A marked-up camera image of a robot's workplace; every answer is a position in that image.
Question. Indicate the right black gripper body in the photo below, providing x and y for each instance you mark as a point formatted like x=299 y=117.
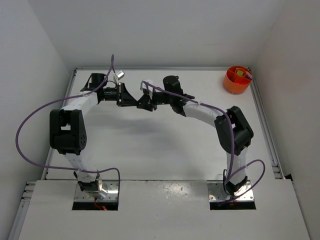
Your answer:
x=152 y=99

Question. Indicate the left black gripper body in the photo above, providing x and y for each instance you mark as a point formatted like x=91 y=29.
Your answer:
x=120 y=94

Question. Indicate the purple round lego piece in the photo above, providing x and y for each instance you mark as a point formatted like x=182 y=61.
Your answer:
x=248 y=76

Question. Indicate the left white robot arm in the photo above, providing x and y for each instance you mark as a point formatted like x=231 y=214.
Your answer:
x=67 y=132

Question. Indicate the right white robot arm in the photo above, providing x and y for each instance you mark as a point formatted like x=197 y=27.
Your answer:
x=232 y=128

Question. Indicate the orange round divided container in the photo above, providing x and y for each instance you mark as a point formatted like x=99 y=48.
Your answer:
x=234 y=83

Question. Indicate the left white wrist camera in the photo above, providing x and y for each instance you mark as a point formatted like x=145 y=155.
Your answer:
x=117 y=76

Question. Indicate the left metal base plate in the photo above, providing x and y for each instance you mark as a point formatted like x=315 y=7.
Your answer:
x=109 y=193

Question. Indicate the metal base plate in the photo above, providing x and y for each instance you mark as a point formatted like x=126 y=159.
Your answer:
x=216 y=192
x=109 y=193

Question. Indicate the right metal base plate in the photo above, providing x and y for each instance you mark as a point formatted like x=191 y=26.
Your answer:
x=216 y=192

